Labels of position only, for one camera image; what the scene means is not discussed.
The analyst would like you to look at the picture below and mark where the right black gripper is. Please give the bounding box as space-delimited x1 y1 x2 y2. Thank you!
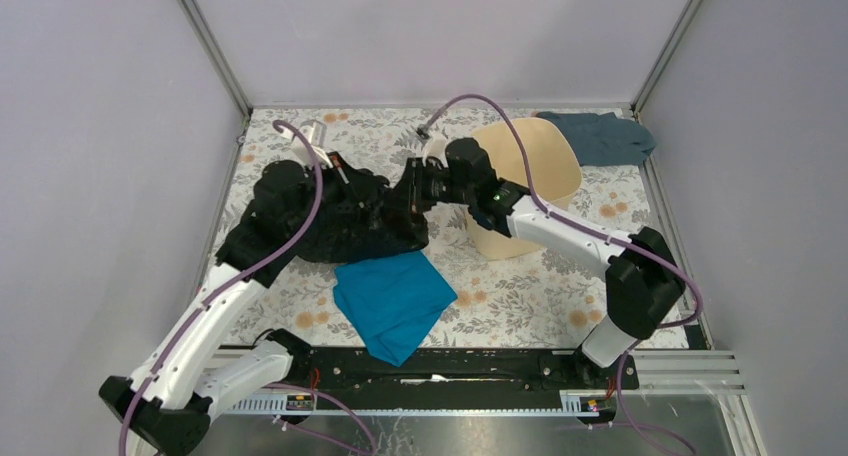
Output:
379 157 474 214

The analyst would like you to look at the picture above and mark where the black trash bag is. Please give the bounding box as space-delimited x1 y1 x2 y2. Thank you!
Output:
296 152 429 264

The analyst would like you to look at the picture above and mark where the beige plastic trash bin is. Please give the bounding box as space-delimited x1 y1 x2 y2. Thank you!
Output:
462 116 584 262

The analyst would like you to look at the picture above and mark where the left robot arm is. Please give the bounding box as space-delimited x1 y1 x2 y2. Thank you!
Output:
99 160 327 455

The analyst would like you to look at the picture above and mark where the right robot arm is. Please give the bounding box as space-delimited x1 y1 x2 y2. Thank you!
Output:
392 138 686 388

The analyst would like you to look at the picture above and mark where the floral patterned table mat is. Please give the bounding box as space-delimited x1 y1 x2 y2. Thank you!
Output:
203 121 685 365

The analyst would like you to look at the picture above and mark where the dark teal crumpled cloth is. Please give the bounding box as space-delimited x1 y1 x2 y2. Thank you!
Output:
536 111 656 167

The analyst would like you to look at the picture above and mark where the bright blue folded cloth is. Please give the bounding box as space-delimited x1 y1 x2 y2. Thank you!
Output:
333 251 457 367

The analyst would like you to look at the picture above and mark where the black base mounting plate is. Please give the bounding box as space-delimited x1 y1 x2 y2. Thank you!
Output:
282 347 640 408

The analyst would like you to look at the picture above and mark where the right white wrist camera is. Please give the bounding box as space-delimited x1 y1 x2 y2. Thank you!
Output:
415 126 448 160

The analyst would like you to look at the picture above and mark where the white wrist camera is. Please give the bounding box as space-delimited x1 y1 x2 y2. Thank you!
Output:
291 122 342 173
415 126 448 160

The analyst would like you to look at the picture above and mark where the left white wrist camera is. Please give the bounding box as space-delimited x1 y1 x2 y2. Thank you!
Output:
291 122 342 173

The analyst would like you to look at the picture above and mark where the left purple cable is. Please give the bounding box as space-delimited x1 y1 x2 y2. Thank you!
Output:
119 118 379 456

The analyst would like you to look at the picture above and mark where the white slotted cable duct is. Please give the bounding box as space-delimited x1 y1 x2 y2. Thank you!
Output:
225 391 614 418

